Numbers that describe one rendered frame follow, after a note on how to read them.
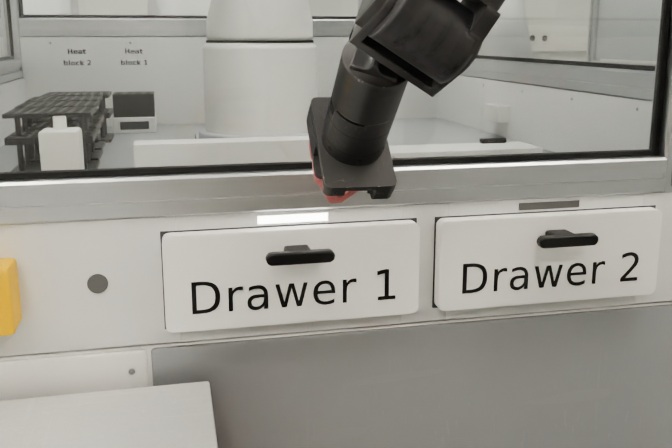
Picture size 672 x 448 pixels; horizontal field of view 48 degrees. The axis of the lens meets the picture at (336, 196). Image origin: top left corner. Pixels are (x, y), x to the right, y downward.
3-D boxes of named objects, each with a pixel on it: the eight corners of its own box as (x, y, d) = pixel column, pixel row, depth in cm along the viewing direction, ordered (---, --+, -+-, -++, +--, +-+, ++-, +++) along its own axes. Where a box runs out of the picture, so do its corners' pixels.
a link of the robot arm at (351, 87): (336, 64, 57) (408, 86, 57) (356, 6, 61) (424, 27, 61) (322, 122, 63) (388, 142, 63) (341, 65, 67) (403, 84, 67)
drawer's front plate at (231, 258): (418, 313, 89) (420, 222, 87) (166, 333, 83) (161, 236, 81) (413, 308, 91) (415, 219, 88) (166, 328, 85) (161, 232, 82)
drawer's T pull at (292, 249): (335, 262, 82) (335, 250, 81) (266, 267, 80) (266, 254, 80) (328, 253, 85) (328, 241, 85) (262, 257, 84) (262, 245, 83)
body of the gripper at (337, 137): (373, 109, 73) (391, 55, 67) (393, 197, 68) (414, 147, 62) (307, 109, 72) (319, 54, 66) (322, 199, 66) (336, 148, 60)
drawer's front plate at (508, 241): (655, 294, 96) (663, 209, 93) (438, 311, 90) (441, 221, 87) (647, 289, 97) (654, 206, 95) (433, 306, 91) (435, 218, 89)
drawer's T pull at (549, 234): (599, 245, 88) (599, 234, 88) (540, 249, 87) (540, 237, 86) (582, 237, 92) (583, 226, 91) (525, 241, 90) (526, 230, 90)
